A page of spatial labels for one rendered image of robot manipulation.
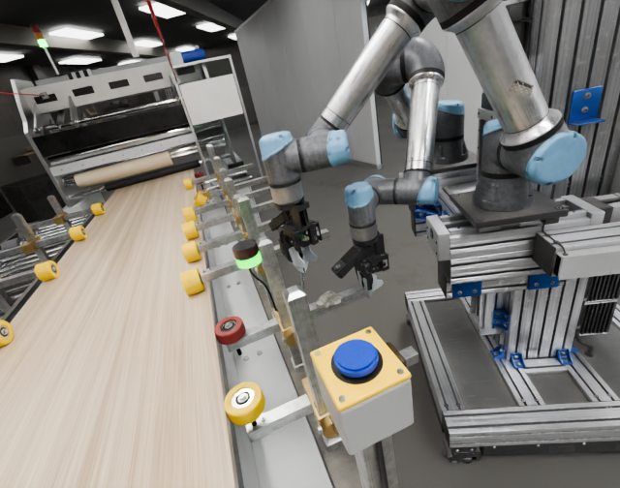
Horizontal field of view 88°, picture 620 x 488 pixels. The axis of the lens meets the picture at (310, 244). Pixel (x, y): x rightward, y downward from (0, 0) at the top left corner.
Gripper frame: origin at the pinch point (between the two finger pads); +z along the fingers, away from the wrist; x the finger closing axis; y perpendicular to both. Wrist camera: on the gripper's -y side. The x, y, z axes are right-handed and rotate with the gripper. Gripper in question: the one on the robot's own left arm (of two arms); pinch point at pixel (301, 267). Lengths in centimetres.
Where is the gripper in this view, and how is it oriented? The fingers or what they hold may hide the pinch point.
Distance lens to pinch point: 87.6
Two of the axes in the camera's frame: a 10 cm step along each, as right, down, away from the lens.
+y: 6.3, 2.4, -7.4
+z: 2.0, 8.7, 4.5
